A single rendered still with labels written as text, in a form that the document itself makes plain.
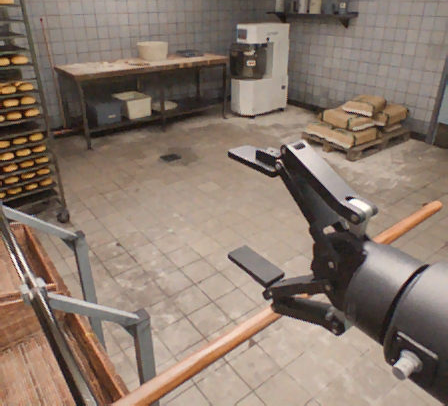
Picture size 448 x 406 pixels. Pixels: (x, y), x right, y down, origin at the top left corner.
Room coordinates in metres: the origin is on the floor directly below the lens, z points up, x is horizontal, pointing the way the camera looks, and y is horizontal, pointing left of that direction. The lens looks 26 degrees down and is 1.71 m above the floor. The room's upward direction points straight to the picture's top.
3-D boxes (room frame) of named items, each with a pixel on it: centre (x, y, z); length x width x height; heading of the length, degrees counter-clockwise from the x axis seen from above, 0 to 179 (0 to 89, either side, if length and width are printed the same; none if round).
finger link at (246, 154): (0.37, -0.04, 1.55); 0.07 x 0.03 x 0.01; 38
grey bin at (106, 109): (4.94, 1.59, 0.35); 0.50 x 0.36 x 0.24; 38
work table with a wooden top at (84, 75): (5.36, 1.04, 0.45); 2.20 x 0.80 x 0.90; 128
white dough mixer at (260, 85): (6.04, -0.49, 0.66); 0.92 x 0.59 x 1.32; 128
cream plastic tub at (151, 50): (5.52, 0.97, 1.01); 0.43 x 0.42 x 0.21; 128
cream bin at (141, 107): (5.19, 1.26, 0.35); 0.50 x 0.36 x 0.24; 39
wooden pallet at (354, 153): (4.69, -1.69, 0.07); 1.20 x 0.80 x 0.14; 128
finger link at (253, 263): (0.37, -0.04, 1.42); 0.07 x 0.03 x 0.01; 38
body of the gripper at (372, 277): (0.27, -0.12, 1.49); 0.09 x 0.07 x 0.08; 38
